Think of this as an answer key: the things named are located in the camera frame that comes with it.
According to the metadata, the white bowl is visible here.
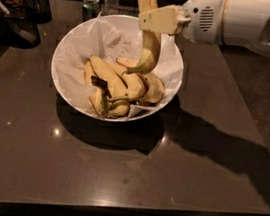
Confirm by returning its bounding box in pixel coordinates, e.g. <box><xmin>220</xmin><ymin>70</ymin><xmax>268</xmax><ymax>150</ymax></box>
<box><xmin>43</xmin><ymin>5</ymin><xmax>192</xmax><ymax>132</ymax></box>

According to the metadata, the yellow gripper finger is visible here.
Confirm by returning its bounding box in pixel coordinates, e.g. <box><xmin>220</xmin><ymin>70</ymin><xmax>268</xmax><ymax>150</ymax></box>
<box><xmin>139</xmin><ymin>5</ymin><xmax>191</xmax><ymax>36</ymax></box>

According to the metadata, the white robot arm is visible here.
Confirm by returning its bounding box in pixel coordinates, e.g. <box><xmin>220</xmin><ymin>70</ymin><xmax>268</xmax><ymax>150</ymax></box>
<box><xmin>139</xmin><ymin>0</ymin><xmax>270</xmax><ymax>57</ymax></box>

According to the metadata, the white paper liner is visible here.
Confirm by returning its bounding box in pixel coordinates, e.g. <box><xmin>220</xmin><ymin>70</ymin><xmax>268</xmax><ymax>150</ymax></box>
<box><xmin>49</xmin><ymin>7</ymin><xmax>188</xmax><ymax>125</ymax></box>

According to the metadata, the green soda can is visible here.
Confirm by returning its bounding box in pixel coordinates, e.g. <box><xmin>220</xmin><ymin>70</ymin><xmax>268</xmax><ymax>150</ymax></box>
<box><xmin>81</xmin><ymin>0</ymin><xmax>101</xmax><ymax>21</ymax></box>

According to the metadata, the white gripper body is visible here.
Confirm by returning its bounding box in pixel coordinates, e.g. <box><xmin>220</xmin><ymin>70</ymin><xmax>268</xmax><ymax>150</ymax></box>
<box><xmin>182</xmin><ymin>0</ymin><xmax>227</xmax><ymax>45</ymax></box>

